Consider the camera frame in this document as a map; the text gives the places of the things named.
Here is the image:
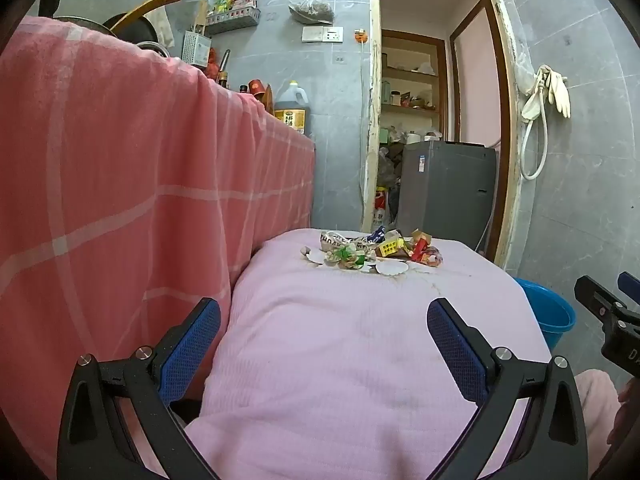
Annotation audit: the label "white washing machine cable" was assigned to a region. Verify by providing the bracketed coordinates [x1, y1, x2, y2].
[477, 220, 494, 257]

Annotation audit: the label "yellow red packet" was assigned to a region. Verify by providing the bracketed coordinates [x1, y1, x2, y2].
[376, 237, 405, 259]

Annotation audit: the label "red wrapper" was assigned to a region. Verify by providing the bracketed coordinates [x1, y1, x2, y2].
[407, 237, 444, 267]

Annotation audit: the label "pink blanket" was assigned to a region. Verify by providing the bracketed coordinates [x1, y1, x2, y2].
[185, 227, 551, 480]

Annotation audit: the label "beige hanging cloth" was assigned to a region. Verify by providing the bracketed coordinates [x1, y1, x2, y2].
[150, 0, 176, 48]

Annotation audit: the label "pink fluffy pajamas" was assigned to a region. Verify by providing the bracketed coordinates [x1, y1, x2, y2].
[575, 369, 623, 466]

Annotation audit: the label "white wall cable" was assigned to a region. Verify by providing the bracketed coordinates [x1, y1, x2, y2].
[359, 42, 369, 196]

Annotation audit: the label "white red rice sack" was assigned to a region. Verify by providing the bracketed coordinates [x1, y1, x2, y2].
[372, 187, 392, 226]

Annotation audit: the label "cooking oil jug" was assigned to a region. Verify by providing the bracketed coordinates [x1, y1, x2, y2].
[273, 81, 312, 136]

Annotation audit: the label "metal utensil holder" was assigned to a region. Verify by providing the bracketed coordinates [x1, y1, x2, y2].
[181, 30, 210, 68]

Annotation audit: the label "seasoning packets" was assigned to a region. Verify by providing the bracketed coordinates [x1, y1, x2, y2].
[215, 0, 257, 15]

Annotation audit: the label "white wall switch plate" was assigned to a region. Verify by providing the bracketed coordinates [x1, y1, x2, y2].
[301, 26, 344, 43]

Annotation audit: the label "red plaid cloth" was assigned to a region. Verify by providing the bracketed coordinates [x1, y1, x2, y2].
[0, 15, 317, 480]

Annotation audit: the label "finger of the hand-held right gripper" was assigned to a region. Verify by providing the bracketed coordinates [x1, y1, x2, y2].
[617, 271, 640, 306]
[574, 275, 628, 318]

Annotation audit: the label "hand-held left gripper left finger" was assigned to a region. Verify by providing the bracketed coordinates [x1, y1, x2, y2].
[56, 297, 223, 480]

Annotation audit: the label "blue plastic bucket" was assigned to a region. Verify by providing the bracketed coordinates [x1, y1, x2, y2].
[512, 277, 577, 352]

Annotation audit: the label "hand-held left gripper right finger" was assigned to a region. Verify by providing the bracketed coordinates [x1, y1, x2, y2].
[426, 297, 588, 480]

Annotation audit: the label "cream rubber gloves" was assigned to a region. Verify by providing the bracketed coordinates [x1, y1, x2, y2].
[547, 65, 572, 119]

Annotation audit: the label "grey washing machine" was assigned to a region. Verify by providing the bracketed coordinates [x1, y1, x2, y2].
[397, 140, 497, 261]

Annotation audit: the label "curved wooden handle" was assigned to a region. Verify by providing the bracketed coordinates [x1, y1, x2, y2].
[107, 0, 181, 36]

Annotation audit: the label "brown white patterned wrapper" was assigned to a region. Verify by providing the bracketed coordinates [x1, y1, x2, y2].
[320, 230, 373, 256]

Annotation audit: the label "person's right hand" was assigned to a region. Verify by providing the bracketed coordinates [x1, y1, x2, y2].
[612, 377, 640, 455]

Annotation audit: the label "wooden shelf unit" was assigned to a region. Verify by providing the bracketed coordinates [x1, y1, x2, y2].
[381, 30, 448, 142]

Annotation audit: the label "wooden door frame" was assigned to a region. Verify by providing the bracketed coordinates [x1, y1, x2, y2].
[362, 0, 523, 271]

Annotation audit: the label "hanging plastic bag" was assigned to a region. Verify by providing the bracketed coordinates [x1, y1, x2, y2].
[288, 0, 335, 26]

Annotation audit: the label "black wok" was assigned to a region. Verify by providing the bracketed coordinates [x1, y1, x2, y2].
[50, 15, 166, 53]

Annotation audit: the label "white shower hose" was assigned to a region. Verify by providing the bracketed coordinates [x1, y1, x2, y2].
[520, 65, 551, 181]

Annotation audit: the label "grey wall shelf basket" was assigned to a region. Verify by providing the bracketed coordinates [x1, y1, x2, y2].
[206, 7, 261, 36]

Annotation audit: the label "green wrapper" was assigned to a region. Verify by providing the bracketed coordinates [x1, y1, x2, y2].
[332, 245, 369, 269]

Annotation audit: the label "pile of plastic bags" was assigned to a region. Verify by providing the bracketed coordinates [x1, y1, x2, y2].
[377, 140, 404, 191]

